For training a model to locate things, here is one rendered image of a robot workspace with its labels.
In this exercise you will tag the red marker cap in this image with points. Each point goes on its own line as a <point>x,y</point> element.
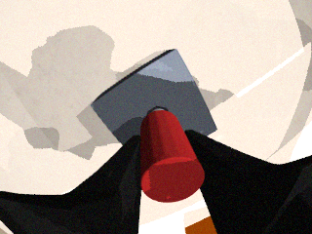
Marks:
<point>169,168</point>

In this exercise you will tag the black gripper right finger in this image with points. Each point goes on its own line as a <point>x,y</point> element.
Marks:
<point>246,195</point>

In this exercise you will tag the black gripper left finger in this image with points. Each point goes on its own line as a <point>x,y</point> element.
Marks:
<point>108,202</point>

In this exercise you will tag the grey block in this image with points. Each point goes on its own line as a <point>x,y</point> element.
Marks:
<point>163,83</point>

